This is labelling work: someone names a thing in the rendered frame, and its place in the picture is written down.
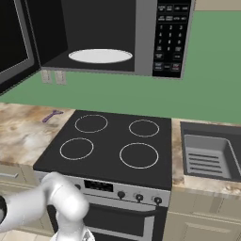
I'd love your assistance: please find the white round microwave turntable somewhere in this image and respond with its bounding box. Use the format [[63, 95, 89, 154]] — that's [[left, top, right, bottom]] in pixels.
[[68, 48, 134, 65]]

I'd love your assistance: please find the black and grey microwave oven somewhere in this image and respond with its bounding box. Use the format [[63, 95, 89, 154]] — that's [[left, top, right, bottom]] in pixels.
[[24, 0, 196, 80]]

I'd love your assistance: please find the black microwave door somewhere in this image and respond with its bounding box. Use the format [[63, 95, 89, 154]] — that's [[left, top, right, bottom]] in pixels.
[[0, 0, 42, 96]]

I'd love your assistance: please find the black and silver stove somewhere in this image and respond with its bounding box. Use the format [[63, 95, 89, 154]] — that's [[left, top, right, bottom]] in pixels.
[[32, 109, 173, 241]]

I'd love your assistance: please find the purple peeler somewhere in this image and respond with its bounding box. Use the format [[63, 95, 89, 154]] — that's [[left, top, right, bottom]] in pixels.
[[41, 109, 65, 123]]

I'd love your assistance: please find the dark grey sink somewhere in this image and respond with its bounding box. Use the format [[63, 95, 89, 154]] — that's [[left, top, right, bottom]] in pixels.
[[179, 120, 241, 184]]

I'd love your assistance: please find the black oven door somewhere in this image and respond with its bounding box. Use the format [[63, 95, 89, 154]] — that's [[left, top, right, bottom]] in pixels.
[[46, 195, 169, 241]]

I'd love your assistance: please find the beige false drawer front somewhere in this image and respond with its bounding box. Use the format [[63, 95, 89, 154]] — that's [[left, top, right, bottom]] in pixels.
[[169, 187, 222, 217]]

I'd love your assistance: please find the beige cupboard door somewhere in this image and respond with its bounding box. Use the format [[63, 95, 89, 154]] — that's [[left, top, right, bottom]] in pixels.
[[162, 212, 241, 241]]

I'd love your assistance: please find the white wall socket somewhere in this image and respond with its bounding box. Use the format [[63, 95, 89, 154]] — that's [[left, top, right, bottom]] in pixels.
[[55, 70, 68, 86], [40, 69, 53, 85]]

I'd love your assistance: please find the silver oven door handle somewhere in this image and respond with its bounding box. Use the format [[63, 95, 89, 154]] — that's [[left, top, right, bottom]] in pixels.
[[84, 197, 158, 217]]

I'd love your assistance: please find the silver drawer handle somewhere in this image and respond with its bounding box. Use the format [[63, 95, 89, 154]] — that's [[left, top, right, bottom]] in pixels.
[[0, 171, 21, 180]]

